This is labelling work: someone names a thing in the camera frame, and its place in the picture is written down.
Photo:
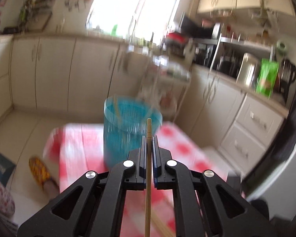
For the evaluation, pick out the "yellow patterned slipper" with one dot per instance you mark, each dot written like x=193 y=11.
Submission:
x=39 y=171

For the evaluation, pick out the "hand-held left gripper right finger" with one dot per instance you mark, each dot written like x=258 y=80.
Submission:
x=156 y=158

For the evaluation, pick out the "light wooden chopstick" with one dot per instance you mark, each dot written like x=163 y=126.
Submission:
x=117 y=111
x=149 y=128

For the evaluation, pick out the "metal rack shelf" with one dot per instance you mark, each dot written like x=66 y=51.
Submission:
x=249 y=43

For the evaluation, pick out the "green foil bag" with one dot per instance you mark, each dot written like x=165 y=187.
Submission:
x=267 y=77

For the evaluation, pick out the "white trolley cart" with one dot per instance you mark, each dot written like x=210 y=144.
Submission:
x=162 y=79

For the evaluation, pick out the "bright kitchen window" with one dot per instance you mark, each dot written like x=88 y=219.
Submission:
x=138 y=2

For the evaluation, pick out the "cream kitchen base cabinets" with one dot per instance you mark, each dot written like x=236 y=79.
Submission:
x=51 y=74

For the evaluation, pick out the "white thermos pot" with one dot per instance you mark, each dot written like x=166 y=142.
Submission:
x=246 y=69

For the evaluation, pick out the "blue perforated plastic basket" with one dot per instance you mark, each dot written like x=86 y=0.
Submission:
x=120 y=138

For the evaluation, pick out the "person's left leg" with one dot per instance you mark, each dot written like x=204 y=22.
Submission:
x=51 y=188

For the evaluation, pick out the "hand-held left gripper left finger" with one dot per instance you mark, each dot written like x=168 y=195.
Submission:
x=143 y=158

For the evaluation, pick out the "black electric kettle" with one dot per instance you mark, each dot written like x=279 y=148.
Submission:
x=287 y=75

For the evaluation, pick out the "black rice cooker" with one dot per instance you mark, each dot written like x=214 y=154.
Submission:
x=228 y=68

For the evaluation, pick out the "black microwave oven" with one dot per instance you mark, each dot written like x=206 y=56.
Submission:
x=199 y=28

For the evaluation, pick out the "row of wooden chopsticks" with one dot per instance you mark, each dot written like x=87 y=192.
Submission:
x=162 y=227

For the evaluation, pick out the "dark blue floor mat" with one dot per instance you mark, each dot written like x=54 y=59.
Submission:
x=0 y=167

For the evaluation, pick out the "red and black cookware stack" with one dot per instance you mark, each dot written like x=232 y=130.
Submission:
x=176 y=42

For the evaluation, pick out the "green dish soap bottle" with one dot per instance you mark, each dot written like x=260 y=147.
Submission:
x=114 y=30

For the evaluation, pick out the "red checked plastic tablecloth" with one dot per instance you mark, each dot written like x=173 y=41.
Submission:
x=81 y=148

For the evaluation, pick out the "floral waste bin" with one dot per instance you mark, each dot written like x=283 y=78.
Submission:
x=1 y=197

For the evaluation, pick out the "wall utensil rack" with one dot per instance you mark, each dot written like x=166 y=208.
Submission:
x=34 y=12

